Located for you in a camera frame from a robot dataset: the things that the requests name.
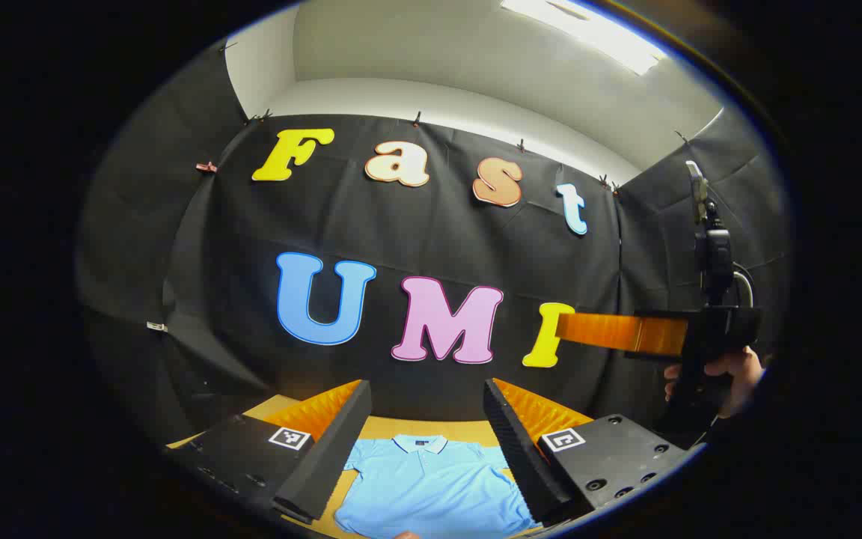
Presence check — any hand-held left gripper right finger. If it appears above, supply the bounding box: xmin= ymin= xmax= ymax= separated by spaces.
xmin=483 ymin=378 xmax=690 ymax=526

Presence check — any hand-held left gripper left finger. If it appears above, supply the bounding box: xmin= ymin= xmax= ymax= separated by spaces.
xmin=165 ymin=380 xmax=373 ymax=523

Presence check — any light blue T-shirt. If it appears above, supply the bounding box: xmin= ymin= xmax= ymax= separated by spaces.
xmin=334 ymin=434 xmax=540 ymax=539

